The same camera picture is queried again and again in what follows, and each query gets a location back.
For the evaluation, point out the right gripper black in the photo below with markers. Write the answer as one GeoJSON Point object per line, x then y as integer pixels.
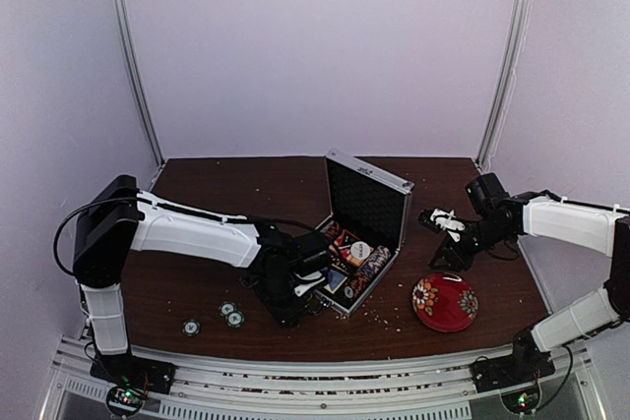
{"type": "Point", "coordinates": [459, 261]}

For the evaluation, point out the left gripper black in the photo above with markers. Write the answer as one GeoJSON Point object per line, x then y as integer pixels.
{"type": "Point", "coordinates": [285, 317]}

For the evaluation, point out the blue playing card box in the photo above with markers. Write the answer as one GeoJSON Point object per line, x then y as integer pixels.
{"type": "Point", "coordinates": [335, 280]}

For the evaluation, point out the aluminium poker case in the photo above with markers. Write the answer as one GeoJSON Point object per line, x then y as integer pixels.
{"type": "Point", "coordinates": [371, 203]}

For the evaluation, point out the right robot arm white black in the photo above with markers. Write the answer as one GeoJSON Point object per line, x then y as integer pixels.
{"type": "Point", "coordinates": [578, 248]}

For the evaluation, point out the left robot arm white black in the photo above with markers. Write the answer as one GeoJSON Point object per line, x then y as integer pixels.
{"type": "Point", "coordinates": [283, 269]}

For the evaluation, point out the red floral plate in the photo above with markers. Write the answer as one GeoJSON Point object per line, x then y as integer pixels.
{"type": "Point", "coordinates": [444, 302]}

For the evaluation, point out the green poker chip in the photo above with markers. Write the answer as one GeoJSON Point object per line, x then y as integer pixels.
{"type": "Point", "coordinates": [191, 327]}
{"type": "Point", "coordinates": [235, 319]}
{"type": "Point", "coordinates": [227, 308]}

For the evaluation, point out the blue orange chip stack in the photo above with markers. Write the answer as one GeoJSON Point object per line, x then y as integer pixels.
{"type": "Point", "coordinates": [367, 272]}

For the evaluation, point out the red black chip stack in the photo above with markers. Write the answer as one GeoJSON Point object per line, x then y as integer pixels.
{"type": "Point", "coordinates": [332, 230]}

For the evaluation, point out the red playing card box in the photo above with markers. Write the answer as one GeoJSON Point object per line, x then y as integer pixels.
{"type": "Point", "coordinates": [344, 241]}

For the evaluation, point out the white dealer button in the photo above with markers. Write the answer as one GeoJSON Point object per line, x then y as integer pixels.
{"type": "Point", "coordinates": [360, 250]}

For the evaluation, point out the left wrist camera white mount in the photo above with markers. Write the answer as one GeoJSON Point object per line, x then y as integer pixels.
{"type": "Point", "coordinates": [303, 284]}

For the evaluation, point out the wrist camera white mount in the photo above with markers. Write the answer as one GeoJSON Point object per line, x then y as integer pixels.
{"type": "Point", "coordinates": [438, 220]}
{"type": "Point", "coordinates": [303, 284]}

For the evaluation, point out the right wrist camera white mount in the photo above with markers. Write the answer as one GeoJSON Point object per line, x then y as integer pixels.
{"type": "Point", "coordinates": [438, 220]}

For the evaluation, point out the front aluminium rail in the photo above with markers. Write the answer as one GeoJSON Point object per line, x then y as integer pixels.
{"type": "Point", "coordinates": [435, 387]}

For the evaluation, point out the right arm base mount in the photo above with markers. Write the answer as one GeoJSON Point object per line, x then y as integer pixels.
{"type": "Point", "coordinates": [518, 385]}

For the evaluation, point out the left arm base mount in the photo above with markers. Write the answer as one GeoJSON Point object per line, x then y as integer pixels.
{"type": "Point", "coordinates": [132, 382]}

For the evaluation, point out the right aluminium frame post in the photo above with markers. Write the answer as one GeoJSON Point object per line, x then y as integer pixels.
{"type": "Point", "coordinates": [504, 87]}

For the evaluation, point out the aluminium frame post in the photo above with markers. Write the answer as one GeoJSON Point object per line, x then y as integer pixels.
{"type": "Point", "coordinates": [504, 87]}
{"type": "Point", "coordinates": [135, 80]}

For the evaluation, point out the left aluminium frame post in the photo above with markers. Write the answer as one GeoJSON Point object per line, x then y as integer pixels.
{"type": "Point", "coordinates": [135, 80]}

